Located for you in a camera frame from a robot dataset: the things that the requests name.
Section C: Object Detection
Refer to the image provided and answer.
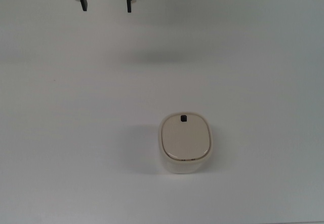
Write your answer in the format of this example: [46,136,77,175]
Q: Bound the cream trash can lid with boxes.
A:
[161,113,211,161]

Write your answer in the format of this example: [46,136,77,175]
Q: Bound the small white trash can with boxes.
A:
[158,111,214,175]

